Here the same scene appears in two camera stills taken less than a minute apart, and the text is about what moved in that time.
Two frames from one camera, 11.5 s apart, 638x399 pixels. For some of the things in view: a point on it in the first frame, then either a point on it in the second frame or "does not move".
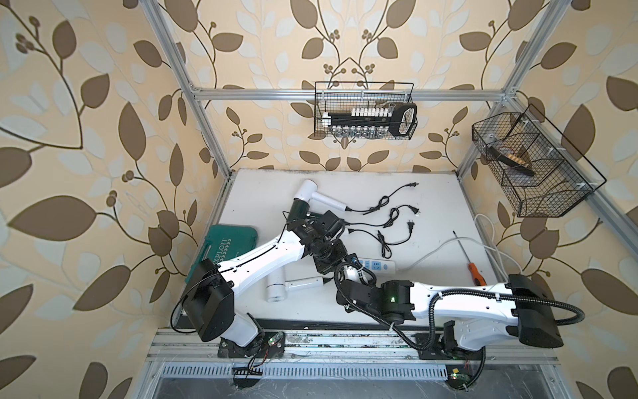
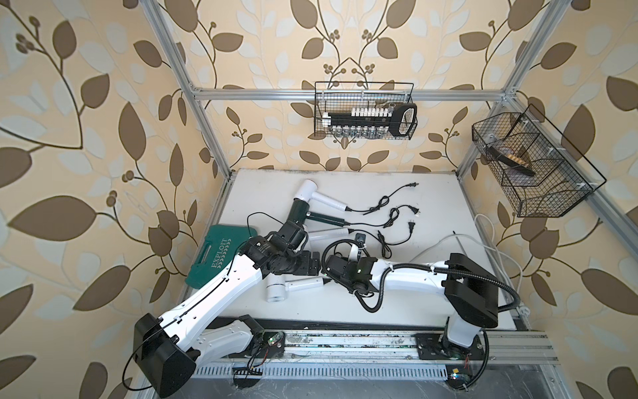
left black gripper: [342, 253] → [305, 268]
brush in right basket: [507, 155] does not move
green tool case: [225, 242] does not move
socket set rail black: [400, 119] does not move
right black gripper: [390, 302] → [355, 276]
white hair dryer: [277, 286] does not move
